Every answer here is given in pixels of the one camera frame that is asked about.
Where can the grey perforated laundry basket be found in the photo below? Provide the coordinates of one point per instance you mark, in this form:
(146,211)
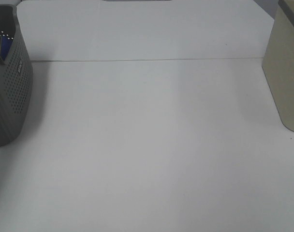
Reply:
(16,78)

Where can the blue towel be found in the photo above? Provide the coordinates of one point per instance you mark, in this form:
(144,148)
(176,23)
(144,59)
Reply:
(5,46)

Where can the beige plastic bin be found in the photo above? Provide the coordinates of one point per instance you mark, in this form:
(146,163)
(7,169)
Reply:
(278,62)

